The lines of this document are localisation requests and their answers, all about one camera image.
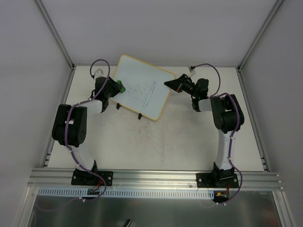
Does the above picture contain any aluminium mounting rail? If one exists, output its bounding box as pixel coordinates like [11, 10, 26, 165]
[27, 168, 284, 191]

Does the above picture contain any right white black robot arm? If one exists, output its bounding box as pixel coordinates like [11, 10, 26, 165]
[164, 74, 244, 187]

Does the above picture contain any green whiteboard eraser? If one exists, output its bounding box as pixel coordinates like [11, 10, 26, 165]
[116, 80, 125, 93]

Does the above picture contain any left aluminium frame post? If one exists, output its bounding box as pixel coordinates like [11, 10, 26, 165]
[34, 0, 74, 69]

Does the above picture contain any slotted white cable duct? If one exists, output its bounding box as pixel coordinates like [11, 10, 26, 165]
[38, 187, 214, 200]

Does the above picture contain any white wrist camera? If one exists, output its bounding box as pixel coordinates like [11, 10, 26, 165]
[188, 66, 196, 77]
[93, 69, 104, 80]

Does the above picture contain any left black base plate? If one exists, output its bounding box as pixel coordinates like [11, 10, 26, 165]
[71, 169, 113, 186]

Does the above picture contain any aluminium frame post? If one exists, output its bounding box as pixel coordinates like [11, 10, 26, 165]
[34, 0, 74, 69]
[237, 0, 284, 72]

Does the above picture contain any small black object bottom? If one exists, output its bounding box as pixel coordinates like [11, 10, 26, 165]
[123, 219, 132, 227]

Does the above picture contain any right aluminium frame post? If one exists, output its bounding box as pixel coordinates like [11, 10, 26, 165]
[237, 0, 284, 72]

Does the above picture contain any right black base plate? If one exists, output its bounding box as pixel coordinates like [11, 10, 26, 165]
[196, 173, 239, 189]

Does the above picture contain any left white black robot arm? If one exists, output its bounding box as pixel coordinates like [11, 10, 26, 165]
[52, 77, 125, 184]

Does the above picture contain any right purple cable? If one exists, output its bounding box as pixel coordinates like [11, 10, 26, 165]
[192, 62, 243, 204]

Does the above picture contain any whiteboard wire stand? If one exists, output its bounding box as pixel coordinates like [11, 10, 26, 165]
[116, 103, 143, 120]

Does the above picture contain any purple cable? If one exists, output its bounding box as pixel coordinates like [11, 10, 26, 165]
[35, 58, 112, 212]
[192, 62, 243, 204]

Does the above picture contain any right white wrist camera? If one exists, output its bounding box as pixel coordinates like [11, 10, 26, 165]
[188, 66, 196, 77]

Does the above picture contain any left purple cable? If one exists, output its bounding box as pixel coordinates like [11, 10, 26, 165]
[35, 58, 112, 212]

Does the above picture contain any yellow framed whiteboard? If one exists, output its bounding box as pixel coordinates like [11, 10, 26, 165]
[111, 54, 176, 121]

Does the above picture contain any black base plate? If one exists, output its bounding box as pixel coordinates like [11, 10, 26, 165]
[196, 173, 239, 189]
[71, 169, 113, 186]

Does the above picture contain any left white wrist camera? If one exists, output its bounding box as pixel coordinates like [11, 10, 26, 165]
[93, 69, 104, 80]

